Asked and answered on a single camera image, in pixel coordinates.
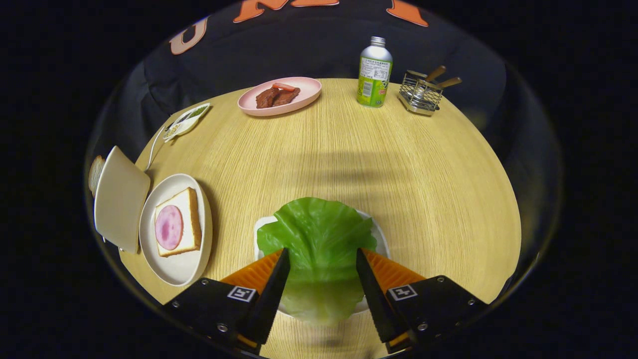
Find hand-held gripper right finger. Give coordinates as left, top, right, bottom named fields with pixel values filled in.
left=355, top=248, right=489, bottom=355

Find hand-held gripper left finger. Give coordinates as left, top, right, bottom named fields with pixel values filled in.
left=163, top=248, right=291, bottom=356

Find green lettuce leaf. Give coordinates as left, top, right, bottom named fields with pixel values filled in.
left=256, top=197, right=378, bottom=327

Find oval white bread slice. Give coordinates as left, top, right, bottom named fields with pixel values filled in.
left=88, top=155, right=106, bottom=197

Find white square plate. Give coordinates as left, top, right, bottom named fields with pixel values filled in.
left=253, top=209, right=390, bottom=320

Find white round plate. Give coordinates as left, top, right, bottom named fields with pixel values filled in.
left=139, top=173, right=213, bottom=287

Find square toast slice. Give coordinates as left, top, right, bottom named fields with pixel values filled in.
left=154, top=187, right=202, bottom=258

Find pink ham slice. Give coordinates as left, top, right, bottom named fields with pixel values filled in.
left=155, top=205, right=184, bottom=251

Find white toaster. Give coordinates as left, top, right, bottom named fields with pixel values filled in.
left=94, top=146, right=151, bottom=254

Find white divided dish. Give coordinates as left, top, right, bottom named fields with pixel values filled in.
left=162, top=103, right=211, bottom=143

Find brown meat slices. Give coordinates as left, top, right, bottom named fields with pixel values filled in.
left=256, top=86, right=301, bottom=109

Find pink plate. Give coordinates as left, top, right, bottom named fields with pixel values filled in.
left=237, top=76, right=322, bottom=117

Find green and silver bottle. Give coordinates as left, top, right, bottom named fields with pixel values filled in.
left=356, top=36, right=393, bottom=108

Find white toaster cable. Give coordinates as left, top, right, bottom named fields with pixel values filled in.
left=145, top=125, right=167, bottom=173

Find metal wire basket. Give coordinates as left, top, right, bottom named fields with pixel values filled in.
left=398, top=70, right=444, bottom=117

